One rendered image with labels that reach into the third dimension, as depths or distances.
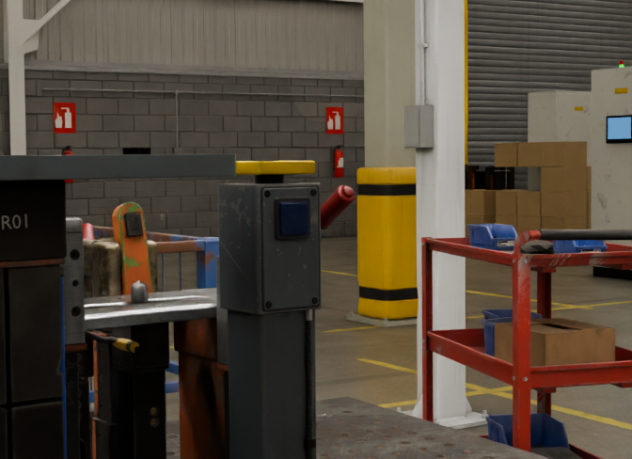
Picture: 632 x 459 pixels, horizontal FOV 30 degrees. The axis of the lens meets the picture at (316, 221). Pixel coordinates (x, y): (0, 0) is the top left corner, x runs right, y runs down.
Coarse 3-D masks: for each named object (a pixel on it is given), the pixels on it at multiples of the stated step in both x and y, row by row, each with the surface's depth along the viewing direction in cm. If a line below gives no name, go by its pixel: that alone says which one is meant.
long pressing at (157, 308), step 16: (208, 288) 149; (96, 304) 134; (112, 304) 135; (128, 304) 134; (144, 304) 133; (160, 304) 133; (176, 304) 133; (192, 304) 130; (208, 304) 130; (96, 320) 122; (112, 320) 123; (128, 320) 124; (144, 320) 125; (160, 320) 126; (176, 320) 127
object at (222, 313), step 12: (216, 264) 126; (216, 276) 126; (216, 288) 126; (216, 300) 126; (228, 348) 125; (228, 360) 125; (228, 372) 126; (228, 384) 126; (228, 396) 126; (228, 408) 126; (228, 420) 126; (228, 432) 126; (228, 444) 127; (228, 456) 127
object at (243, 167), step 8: (240, 168) 103; (248, 168) 102; (256, 168) 101; (264, 168) 101; (272, 168) 101; (280, 168) 102; (288, 168) 102; (296, 168) 103; (304, 168) 103; (312, 168) 104; (256, 176) 104; (264, 176) 104; (272, 176) 104; (280, 176) 104
